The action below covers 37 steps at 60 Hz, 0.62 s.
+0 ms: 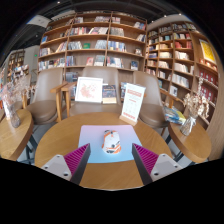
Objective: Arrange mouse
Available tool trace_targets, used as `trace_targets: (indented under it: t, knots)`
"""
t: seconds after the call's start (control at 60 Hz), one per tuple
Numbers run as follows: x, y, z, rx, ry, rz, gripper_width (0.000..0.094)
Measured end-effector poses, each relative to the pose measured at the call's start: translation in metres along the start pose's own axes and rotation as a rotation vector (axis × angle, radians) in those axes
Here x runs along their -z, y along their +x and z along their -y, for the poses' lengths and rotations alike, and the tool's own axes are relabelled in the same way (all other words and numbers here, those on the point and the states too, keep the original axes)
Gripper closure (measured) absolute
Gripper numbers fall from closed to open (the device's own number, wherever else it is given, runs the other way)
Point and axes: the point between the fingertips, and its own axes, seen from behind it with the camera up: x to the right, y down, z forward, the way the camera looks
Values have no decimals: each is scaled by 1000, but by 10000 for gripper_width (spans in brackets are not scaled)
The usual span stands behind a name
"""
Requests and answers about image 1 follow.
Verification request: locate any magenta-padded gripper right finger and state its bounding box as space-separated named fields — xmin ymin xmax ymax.
xmin=131 ymin=143 xmax=184 ymax=186

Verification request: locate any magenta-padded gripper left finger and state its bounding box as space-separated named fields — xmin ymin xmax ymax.
xmin=40 ymin=143 xmax=92 ymax=186

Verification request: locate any white and orange computer mouse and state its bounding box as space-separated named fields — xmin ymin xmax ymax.
xmin=101 ymin=129 xmax=122 ymax=155

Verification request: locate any pink-blue gradient mouse pad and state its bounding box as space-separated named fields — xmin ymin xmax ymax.
xmin=77 ymin=124 xmax=144 ymax=164

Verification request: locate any round wooden side table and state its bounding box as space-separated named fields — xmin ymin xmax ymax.
xmin=167 ymin=120 xmax=213 ymax=164
xmin=0 ymin=109 xmax=35 ymax=162

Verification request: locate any beige wooden-armed armchair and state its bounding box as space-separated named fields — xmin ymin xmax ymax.
xmin=61 ymin=65 xmax=126 ymax=116
xmin=21 ymin=67 xmax=68 ymax=126
xmin=131 ymin=70 xmax=181 ymax=129

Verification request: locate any stack of colourful magazines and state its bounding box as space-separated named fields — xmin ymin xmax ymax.
xmin=162 ymin=105 xmax=187 ymax=126

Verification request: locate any white red sign stand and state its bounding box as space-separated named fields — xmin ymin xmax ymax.
xmin=119 ymin=82 xmax=147 ymax=127

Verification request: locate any white framed floral picture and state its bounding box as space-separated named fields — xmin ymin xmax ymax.
xmin=74 ymin=76 xmax=104 ymax=104

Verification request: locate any dark cover book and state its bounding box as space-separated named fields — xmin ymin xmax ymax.
xmin=101 ymin=83 xmax=118 ymax=105

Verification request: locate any curved wooden bookshelf unit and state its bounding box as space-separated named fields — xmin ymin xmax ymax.
xmin=145 ymin=21 xmax=221 ymax=124

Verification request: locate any distant wooden bookshelf unit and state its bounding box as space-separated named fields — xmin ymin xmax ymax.
xmin=6 ymin=49 xmax=26 ymax=83

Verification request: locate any wide wooden bookshelf unit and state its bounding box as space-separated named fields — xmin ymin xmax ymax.
xmin=37 ymin=11 xmax=148 ymax=73

